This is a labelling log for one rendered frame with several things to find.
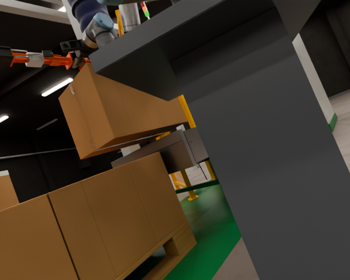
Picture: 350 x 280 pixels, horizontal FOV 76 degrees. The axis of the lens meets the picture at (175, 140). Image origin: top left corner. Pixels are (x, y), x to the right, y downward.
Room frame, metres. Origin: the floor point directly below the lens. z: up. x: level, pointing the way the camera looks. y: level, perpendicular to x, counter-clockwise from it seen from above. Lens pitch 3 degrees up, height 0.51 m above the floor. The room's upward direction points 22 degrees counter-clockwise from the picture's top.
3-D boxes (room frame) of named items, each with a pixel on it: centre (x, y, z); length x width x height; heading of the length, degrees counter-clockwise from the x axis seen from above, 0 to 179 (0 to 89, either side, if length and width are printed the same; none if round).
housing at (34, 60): (1.09, 0.50, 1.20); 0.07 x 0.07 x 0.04; 50
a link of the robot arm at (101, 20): (1.05, 0.13, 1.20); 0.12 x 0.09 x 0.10; 50
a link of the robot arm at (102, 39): (1.05, 0.12, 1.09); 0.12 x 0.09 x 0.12; 110
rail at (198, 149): (2.10, -0.78, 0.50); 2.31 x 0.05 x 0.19; 140
